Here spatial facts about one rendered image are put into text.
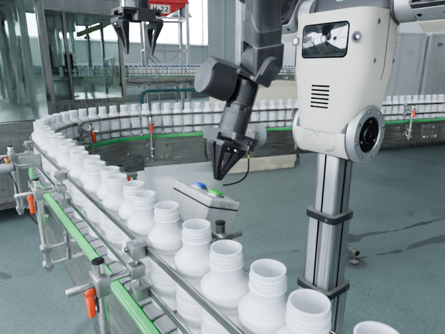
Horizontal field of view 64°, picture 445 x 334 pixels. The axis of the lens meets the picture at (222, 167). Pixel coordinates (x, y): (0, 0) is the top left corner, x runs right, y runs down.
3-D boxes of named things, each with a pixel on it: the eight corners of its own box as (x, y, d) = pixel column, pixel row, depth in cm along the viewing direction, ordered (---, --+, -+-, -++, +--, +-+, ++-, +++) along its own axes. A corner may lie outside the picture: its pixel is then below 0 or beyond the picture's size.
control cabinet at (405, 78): (390, 142, 664) (404, 34, 612) (411, 148, 618) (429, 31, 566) (353, 145, 639) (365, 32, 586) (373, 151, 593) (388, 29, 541)
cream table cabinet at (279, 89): (275, 157, 554) (279, 79, 522) (296, 167, 498) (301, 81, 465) (208, 163, 520) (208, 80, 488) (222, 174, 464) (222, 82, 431)
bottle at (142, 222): (127, 279, 62) (120, 191, 58) (159, 270, 65) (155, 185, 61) (138, 298, 57) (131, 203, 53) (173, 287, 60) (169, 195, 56)
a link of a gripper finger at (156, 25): (126, 54, 87) (124, 13, 84) (153, 55, 91) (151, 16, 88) (138, 54, 82) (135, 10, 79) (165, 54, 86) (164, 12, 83)
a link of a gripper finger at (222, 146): (211, 180, 68) (225, 133, 67) (191, 171, 73) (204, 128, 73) (237, 185, 72) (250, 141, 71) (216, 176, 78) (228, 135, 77)
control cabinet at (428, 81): (426, 139, 691) (443, 35, 639) (449, 144, 646) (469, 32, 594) (393, 142, 666) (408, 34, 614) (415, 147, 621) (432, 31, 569)
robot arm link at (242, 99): (267, 82, 70) (249, 81, 74) (240, 69, 66) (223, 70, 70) (256, 116, 70) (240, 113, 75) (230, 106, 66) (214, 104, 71)
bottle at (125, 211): (151, 276, 63) (146, 189, 59) (118, 275, 64) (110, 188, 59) (159, 259, 69) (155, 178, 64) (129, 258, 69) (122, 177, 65)
